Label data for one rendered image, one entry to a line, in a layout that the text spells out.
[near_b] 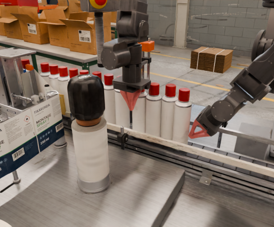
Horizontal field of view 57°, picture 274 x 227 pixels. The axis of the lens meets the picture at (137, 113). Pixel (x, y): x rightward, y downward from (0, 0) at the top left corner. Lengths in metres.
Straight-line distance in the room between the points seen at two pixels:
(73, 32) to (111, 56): 2.02
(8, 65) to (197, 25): 5.88
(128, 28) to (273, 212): 0.62
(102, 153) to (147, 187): 0.16
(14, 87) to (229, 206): 0.84
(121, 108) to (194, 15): 5.87
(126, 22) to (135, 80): 0.16
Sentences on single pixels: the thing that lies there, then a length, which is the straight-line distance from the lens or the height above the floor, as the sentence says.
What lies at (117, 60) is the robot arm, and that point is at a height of 1.19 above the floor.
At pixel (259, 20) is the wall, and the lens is 6.16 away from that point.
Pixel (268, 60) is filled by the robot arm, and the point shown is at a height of 1.21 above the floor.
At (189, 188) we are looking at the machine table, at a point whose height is 0.83.
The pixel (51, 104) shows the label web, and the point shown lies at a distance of 0.79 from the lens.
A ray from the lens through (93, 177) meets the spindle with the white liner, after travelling 0.66.
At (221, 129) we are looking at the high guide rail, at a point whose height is 0.96.
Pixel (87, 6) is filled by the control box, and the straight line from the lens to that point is 0.89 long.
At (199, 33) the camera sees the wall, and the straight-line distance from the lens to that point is 6.62.
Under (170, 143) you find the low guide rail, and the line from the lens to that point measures 0.82.
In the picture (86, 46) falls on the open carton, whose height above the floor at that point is 0.85.
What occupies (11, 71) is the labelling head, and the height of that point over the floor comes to 1.08.
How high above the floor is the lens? 1.35
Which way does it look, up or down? 26 degrees down
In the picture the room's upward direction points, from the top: straight up
